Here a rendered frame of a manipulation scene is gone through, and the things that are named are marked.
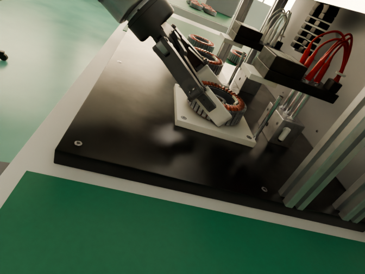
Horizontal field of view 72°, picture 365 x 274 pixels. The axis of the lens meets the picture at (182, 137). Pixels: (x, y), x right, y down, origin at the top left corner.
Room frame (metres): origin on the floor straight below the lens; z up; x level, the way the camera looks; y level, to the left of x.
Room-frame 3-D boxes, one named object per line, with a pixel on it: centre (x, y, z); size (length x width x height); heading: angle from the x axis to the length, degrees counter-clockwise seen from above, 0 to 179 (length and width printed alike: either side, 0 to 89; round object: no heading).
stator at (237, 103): (0.45, -0.03, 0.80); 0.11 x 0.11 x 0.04
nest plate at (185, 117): (0.45, -0.03, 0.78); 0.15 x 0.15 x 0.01; 16
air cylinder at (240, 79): (0.72, -0.11, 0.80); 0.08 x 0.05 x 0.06; 16
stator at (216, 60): (0.68, 0.03, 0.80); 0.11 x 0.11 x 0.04
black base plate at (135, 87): (0.57, -0.01, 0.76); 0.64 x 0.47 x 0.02; 16
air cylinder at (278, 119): (0.49, -0.17, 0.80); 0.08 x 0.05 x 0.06; 16
